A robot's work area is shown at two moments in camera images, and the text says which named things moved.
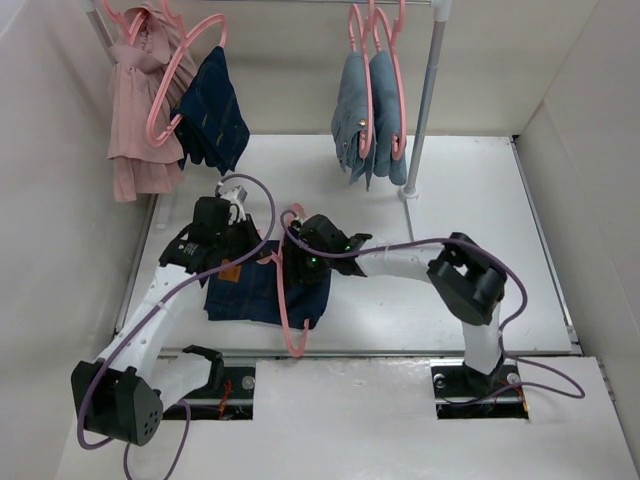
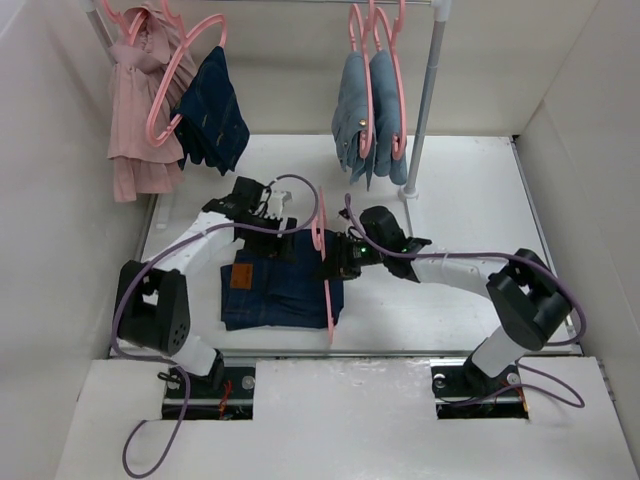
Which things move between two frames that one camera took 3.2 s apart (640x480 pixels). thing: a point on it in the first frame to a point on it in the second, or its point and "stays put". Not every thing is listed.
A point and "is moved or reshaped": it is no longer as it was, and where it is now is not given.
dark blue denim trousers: [249, 291] is moved or reshaped
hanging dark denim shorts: [213, 127] stays put
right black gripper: [293, 256] to [339, 266]
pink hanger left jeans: [367, 137] stays put
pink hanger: [276, 258] to [318, 237]
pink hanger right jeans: [399, 140] stays put
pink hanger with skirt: [117, 17] stays put
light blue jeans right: [386, 118] stays put
